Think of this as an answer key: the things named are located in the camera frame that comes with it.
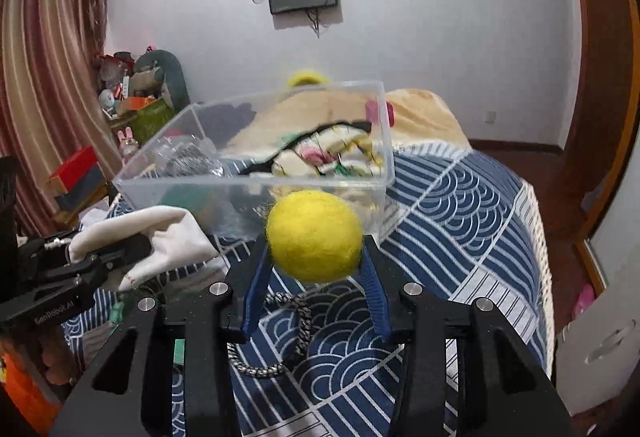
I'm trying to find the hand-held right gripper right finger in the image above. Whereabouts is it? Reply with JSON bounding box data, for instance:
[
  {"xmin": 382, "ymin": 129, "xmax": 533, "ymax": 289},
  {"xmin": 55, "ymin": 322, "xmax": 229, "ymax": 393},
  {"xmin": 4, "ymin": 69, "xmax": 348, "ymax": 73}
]
[{"xmin": 357, "ymin": 236, "xmax": 572, "ymax": 437}]

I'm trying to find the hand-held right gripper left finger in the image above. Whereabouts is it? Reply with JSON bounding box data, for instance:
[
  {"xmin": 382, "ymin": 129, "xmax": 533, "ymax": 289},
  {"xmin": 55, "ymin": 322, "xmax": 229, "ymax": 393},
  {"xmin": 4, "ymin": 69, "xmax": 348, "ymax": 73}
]
[{"xmin": 50, "ymin": 237, "xmax": 274, "ymax": 437}]

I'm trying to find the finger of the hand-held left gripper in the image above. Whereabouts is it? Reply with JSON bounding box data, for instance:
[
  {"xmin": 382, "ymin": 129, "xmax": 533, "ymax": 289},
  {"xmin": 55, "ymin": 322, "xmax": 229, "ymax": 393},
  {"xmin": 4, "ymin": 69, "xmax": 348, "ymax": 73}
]
[
  {"xmin": 17, "ymin": 228, "xmax": 82, "ymax": 279},
  {"xmin": 74, "ymin": 233, "xmax": 153, "ymax": 281}
]

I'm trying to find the white cloth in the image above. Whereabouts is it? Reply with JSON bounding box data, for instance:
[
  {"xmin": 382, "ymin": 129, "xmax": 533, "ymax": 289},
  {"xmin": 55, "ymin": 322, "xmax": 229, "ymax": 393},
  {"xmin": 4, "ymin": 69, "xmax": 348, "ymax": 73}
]
[{"xmin": 69, "ymin": 205, "xmax": 227, "ymax": 292}]

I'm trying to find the yellow felt ball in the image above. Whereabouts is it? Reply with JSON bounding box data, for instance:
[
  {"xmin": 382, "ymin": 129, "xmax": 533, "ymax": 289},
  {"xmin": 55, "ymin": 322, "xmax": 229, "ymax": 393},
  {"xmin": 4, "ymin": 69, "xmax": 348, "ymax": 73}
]
[{"xmin": 265, "ymin": 190, "xmax": 364, "ymax": 282}]

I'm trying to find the clear plastic box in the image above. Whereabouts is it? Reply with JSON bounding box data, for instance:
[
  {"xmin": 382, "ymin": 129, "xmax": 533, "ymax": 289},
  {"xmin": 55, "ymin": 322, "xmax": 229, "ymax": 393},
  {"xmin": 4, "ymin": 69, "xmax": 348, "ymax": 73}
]
[{"xmin": 112, "ymin": 79, "xmax": 396, "ymax": 239}]

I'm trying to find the green soft item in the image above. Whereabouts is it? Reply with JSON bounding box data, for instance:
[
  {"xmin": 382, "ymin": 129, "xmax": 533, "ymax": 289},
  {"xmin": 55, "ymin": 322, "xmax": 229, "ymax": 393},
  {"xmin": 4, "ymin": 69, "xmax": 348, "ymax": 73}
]
[{"xmin": 162, "ymin": 186, "xmax": 221, "ymax": 220}]

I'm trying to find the pink soft item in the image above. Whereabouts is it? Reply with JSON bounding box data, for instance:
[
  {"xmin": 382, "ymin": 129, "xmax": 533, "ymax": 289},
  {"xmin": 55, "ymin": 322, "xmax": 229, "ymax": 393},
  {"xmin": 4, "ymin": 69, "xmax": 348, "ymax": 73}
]
[{"xmin": 365, "ymin": 100, "xmax": 396, "ymax": 128}]

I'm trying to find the orange bag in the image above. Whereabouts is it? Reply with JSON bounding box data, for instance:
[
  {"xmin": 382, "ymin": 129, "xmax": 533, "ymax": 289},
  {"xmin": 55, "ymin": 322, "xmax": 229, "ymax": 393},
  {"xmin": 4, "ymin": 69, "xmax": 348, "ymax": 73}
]
[{"xmin": 0, "ymin": 349, "xmax": 61, "ymax": 435}]

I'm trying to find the red flat box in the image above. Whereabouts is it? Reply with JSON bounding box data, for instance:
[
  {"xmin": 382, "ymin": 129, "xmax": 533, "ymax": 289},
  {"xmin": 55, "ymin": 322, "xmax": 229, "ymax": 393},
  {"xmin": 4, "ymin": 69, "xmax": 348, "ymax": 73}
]
[{"xmin": 47, "ymin": 146, "xmax": 101, "ymax": 194}]

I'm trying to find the blue wave pattern blanket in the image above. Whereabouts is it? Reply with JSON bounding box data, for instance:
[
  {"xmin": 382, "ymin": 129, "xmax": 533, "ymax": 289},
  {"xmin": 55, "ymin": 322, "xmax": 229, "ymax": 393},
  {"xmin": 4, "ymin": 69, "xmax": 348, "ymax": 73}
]
[{"xmin": 62, "ymin": 139, "xmax": 556, "ymax": 437}]

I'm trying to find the pink bunny figure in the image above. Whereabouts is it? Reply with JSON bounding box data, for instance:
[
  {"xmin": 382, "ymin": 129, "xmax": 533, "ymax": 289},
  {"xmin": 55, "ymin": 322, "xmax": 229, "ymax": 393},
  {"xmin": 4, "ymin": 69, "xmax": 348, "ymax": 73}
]
[{"xmin": 118, "ymin": 128, "xmax": 141, "ymax": 162}]

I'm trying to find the silver mesh scrubber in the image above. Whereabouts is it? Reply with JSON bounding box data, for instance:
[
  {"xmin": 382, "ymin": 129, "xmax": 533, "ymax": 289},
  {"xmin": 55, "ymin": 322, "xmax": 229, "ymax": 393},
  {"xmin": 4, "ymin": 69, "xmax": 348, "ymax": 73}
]
[{"xmin": 161, "ymin": 142, "xmax": 217, "ymax": 178}]

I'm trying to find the green gift box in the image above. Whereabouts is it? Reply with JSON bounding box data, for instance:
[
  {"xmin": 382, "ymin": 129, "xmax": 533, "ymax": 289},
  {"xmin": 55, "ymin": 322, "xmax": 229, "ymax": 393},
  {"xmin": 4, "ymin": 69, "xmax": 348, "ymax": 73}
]
[{"xmin": 111, "ymin": 97, "xmax": 176, "ymax": 148}]

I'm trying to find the floral cloth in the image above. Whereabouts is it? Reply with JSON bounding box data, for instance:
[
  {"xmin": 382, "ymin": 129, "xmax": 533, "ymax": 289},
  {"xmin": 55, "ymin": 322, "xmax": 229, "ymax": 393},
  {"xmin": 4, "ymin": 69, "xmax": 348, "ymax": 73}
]
[{"xmin": 248, "ymin": 123, "xmax": 388, "ymax": 178}]

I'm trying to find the grey green plush toy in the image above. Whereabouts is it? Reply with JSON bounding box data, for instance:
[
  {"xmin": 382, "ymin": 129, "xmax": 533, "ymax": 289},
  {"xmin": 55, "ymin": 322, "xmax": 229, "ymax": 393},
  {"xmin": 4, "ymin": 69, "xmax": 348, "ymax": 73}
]
[{"xmin": 132, "ymin": 48, "xmax": 191, "ymax": 110}]

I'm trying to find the striped red curtain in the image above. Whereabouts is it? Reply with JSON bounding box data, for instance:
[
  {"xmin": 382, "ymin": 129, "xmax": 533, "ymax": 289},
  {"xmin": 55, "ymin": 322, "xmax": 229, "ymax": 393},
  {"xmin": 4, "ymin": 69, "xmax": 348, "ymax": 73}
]
[{"xmin": 0, "ymin": 0, "xmax": 123, "ymax": 238}]

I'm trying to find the peach blanket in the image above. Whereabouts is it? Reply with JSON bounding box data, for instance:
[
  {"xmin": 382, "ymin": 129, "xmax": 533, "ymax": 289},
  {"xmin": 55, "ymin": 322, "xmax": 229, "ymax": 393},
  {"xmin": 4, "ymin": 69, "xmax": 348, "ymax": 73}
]
[{"xmin": 220, "ymin": 87, "xmax": 472, "ymax": 162}]

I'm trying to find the pink toy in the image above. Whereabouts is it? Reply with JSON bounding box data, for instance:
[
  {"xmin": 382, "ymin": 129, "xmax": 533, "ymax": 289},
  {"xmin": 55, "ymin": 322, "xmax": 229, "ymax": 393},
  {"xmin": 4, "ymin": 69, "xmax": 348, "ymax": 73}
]
[{"xmin": 573, "ymin": 283, "xmax": 596, "ymax": 319}]

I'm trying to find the yellow plush item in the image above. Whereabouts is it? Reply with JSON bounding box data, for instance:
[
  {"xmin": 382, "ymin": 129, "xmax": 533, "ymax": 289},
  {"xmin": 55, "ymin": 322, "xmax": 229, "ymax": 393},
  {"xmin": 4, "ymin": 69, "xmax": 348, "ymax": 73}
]
[{"xmin": 286, "ymin": 70, "xmax": 329, "ymax": 88}]

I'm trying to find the white plastic bin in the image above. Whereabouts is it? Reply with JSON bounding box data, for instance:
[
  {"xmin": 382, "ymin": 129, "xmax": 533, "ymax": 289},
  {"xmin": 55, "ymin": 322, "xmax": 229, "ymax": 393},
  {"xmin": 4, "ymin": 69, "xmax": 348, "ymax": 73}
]
[{"xmin": 554, "ymin": 302, "xmax": 640, "ymax": 418}]

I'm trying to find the black white braided cord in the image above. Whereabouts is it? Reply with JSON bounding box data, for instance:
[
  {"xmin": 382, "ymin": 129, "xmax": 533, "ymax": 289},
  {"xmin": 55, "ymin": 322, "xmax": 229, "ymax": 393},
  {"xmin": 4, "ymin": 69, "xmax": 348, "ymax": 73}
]
[{"xmin": 227, "ymin": 292, "xmax": 314, "ymax": 379}]

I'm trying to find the wooden door frame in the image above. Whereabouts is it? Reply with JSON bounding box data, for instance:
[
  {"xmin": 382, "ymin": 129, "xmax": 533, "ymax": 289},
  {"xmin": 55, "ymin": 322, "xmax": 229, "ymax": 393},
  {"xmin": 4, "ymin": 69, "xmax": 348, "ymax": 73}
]
[{"xmin": 467, "ymin": 0, "xmax": 640, "ymax": 290}]

